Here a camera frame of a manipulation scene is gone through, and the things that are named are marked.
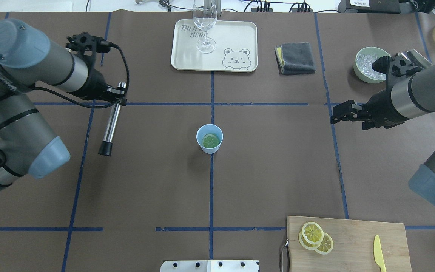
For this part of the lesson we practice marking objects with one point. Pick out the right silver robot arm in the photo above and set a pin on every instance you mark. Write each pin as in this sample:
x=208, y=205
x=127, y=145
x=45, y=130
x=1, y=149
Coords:
x=423, y=87

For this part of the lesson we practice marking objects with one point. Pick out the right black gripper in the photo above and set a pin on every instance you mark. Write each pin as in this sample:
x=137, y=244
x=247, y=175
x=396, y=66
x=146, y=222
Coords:
x=381, y=107

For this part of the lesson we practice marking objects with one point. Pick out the beige bear tray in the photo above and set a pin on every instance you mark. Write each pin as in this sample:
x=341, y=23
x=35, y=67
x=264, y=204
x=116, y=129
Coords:
x=236, y=47

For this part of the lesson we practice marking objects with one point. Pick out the light blue cup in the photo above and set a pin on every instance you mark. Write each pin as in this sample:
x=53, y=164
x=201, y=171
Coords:
x=209, y=129

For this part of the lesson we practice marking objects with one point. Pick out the wooden cutting board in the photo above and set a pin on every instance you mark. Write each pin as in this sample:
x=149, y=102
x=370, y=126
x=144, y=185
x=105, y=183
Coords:
x=353, y=246

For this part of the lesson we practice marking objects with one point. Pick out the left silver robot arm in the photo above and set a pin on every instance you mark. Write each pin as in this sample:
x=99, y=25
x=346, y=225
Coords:
x=31, y=61

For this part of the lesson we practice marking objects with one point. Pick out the yellow plastic knife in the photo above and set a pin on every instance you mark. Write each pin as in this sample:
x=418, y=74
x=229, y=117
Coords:
x=377, y=253

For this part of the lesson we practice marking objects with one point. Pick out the lemon slice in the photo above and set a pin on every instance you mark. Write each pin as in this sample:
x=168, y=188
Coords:
x=210, y=141
x=312, y=233

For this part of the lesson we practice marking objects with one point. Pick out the steel muddler black tip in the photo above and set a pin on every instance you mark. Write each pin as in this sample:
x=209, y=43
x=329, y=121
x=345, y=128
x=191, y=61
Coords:
x=107, y=142

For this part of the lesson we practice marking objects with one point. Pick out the wine glass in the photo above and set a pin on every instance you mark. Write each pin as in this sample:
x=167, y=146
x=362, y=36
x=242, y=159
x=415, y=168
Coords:
x=205, y=16

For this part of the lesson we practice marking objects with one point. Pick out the grey folded cloth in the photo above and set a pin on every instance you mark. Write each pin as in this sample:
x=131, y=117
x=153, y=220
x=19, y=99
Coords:
x=295, y=58

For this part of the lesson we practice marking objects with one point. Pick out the green bowl with ice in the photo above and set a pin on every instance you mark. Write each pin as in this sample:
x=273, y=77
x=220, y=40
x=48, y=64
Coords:
x=363, y=65

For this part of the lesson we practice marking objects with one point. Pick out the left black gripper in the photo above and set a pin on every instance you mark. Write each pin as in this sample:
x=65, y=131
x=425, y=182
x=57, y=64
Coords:
x=96, y=85

